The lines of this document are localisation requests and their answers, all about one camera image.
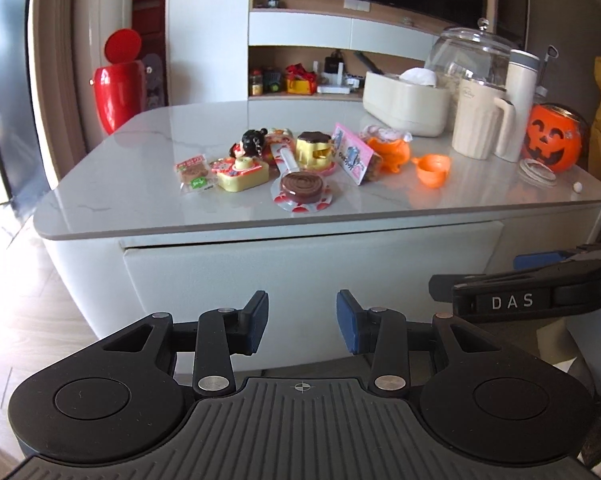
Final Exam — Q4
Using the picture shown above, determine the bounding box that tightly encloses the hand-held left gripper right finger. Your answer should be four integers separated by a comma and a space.
335, 289, 506, 393

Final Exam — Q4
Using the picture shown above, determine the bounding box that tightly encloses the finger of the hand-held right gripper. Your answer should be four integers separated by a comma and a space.
428, 260, 601, 319
513, 242, 601, 271

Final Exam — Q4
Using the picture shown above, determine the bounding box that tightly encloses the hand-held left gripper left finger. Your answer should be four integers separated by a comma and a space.
102, 290, 270, 397

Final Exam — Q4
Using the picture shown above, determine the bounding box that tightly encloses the small orange cup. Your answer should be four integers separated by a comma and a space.
411, 154, 452, 190

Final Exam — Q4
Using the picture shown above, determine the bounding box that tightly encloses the chocolate swirl lollipop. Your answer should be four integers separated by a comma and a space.
270, 142, 334, 215

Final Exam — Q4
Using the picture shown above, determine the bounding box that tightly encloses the yellow and pink toy box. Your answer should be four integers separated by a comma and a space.
210, 155, 270, 194

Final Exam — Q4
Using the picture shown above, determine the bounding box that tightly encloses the clear cookie packet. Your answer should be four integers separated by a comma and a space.
174, 155, 216, 194

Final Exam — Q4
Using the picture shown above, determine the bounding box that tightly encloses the pink snack packet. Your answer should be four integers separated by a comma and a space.
331, 122, 384, 186

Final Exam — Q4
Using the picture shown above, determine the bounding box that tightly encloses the orange toy with pink top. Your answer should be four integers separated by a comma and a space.
359, 124, 412, 174

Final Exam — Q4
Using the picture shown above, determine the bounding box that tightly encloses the brown and yellow pudding toy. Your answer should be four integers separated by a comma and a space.
295, 131, 338, 175

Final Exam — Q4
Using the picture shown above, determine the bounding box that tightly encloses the black-haired doll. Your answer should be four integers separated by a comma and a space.
229, 128, 268, 164

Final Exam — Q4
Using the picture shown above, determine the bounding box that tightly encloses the orange pumpkin bucket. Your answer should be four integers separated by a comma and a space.
521, 103, 587, 174

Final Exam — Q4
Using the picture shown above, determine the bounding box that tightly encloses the cream ribbed pitcher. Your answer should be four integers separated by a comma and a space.
452, 77, 517, 161

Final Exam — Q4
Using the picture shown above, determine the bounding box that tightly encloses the white marble-top table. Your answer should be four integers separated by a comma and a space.
33, 97, 601, 361

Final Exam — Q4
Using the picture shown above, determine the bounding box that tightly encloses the white thermos bottle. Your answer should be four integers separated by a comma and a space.
493, 49, 540, 163

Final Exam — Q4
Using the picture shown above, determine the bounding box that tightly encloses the cream storage box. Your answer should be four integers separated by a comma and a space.
363, 71, 454, 137

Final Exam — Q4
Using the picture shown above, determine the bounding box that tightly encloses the large glass jar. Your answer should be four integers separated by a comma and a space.
425, 17, 512, 128

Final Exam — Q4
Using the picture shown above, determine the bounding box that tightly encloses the white tissue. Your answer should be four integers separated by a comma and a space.
398, 66, 439, 87

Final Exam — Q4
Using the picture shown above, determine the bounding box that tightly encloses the black and white device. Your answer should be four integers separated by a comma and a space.
323, 50, 346, 86

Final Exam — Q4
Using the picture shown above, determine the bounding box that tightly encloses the red trash can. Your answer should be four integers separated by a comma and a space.
91, 27, 147, 136

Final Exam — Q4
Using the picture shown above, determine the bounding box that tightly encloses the white wooden television cabinet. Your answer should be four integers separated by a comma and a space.
248, 0, 531, 104

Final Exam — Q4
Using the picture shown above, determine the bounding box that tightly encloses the clear glass ring lid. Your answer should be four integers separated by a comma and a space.
518, 158, 557, 189

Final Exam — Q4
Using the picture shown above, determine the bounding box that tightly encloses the metal utensil handle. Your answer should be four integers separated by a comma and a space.
535, 46, 559, 97

